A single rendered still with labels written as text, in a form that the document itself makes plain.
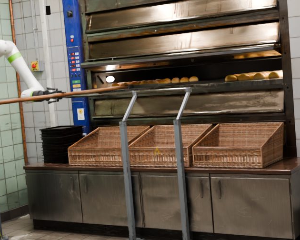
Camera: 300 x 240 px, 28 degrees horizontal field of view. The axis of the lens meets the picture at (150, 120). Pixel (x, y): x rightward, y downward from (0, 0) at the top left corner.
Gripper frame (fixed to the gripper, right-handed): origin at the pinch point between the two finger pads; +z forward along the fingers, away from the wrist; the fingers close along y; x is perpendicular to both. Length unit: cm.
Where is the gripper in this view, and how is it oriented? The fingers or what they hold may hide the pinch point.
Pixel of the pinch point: (61, 95)
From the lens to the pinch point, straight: 462.5
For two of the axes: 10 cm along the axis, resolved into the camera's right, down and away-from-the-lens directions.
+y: 0.7, 9.9, 0.8
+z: 8.6, -0.2, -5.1
